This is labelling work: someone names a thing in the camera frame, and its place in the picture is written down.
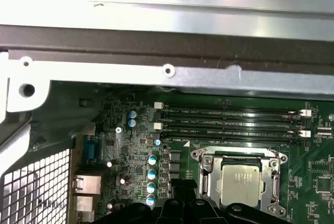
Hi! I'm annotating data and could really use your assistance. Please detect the green motherboard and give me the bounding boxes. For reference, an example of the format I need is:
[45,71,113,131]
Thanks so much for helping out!
[75,88,334,224]

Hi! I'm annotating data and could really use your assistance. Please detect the blue VGA port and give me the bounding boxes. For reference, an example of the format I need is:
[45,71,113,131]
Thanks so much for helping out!
[82,134,100,164]

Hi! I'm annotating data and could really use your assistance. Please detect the CPU socket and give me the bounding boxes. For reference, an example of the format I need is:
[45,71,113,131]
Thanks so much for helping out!
[191,147,288,218]

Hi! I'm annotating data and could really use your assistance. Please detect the metal socket cover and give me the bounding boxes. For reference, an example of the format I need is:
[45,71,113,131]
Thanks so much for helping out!
[199,155,282,216]

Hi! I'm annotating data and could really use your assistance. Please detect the black RAM slot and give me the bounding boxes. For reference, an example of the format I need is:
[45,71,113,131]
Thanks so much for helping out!
[153,101,313,117]
[153,122,313,139]
[156,115,303,128]
[160,134,301,146]

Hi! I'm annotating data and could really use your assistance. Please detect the silver CPU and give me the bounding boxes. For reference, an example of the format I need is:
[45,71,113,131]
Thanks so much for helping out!
[221,163,263,207]

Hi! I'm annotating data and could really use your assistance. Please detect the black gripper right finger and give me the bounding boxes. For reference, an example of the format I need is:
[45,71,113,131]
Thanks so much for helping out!
[183,179,288,224]

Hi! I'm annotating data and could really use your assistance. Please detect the black PC case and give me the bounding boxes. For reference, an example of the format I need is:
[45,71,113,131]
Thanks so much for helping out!
[0,24,334,224]

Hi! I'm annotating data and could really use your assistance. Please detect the metal USB port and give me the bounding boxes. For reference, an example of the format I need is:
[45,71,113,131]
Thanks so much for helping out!
[75,195,95,222]

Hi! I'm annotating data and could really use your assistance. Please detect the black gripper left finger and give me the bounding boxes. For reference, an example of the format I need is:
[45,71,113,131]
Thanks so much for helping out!
[98,179,184,224]

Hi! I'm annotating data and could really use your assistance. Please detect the metal locking lever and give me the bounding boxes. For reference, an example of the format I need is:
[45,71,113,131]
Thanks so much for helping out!
[270,173,279,203]
[201,172,209,193]

